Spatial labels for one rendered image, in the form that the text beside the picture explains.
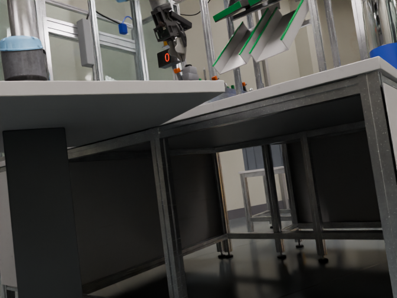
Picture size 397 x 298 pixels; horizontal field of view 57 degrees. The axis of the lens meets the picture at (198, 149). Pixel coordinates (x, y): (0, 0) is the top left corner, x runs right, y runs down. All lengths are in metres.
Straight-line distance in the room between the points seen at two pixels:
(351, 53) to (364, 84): 6.01
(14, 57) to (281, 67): 4.93
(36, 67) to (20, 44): 0.08
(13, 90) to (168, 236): 0.77
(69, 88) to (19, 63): 0.44
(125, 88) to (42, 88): 0.16
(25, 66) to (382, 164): 0.98
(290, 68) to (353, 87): 4.94
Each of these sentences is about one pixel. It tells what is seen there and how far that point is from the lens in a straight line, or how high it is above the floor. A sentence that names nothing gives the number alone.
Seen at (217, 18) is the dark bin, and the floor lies 1.20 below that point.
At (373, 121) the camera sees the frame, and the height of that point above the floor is 0.71.
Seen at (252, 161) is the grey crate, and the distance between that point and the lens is 3.49.
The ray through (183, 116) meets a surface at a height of 0.84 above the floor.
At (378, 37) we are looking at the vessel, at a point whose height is 1.17.
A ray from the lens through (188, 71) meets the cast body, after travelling 1.53.
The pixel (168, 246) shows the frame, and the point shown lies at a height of 0.41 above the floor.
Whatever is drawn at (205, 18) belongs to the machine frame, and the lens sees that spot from 2.95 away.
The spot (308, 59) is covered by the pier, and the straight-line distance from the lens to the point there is 5.90.
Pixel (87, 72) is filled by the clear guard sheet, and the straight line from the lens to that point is 2.93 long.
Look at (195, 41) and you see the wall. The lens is 5.13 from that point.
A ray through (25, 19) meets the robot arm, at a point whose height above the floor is 1.22.
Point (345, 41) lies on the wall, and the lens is 6.96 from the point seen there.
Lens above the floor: 0.65
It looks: 4 degrees up
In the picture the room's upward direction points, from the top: 8 degrees counter-clockwise
